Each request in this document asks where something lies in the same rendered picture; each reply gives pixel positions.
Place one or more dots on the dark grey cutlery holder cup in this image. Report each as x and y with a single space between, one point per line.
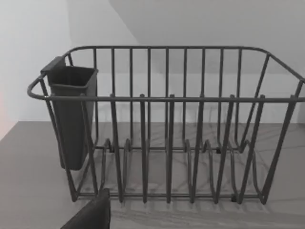
71 124

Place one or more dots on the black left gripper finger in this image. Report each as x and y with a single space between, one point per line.
95 214

